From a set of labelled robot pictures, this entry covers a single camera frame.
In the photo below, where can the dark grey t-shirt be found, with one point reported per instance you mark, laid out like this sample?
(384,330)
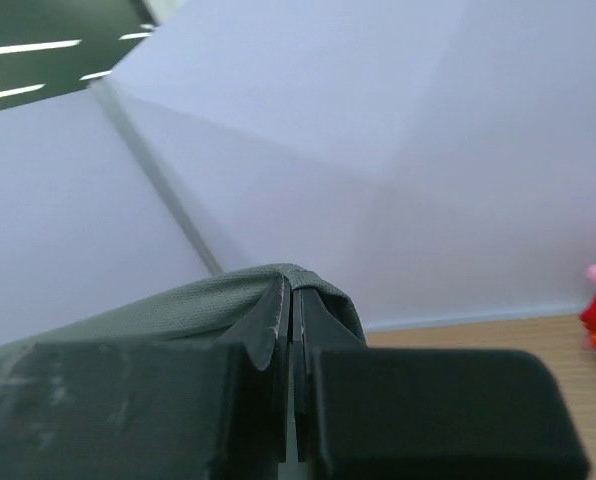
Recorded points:
(206,306)

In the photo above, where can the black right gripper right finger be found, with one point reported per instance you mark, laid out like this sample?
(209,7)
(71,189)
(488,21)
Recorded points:
(386,413)

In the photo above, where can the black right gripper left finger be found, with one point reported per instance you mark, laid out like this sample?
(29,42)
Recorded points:
(177,409)

